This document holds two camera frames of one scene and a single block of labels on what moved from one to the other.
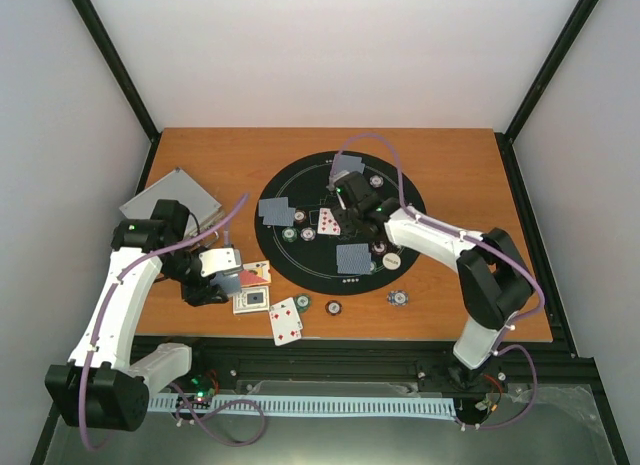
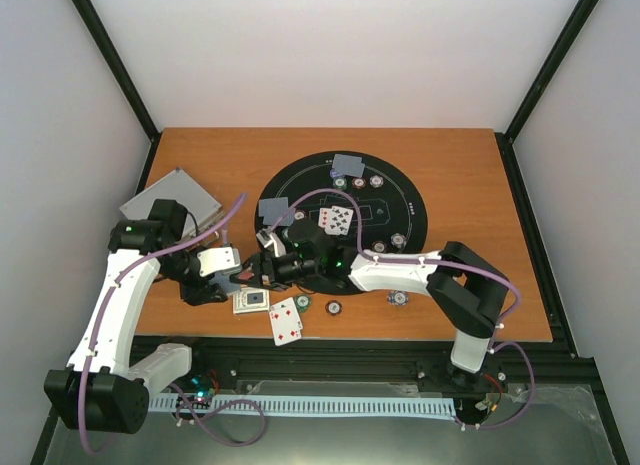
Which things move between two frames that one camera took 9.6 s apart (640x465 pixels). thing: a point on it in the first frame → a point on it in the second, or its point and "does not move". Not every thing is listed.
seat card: [279, 216] does not move
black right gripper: [344, 226] → [258, 262]
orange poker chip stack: [333, 307] does not move
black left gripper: [203, 293] does not move
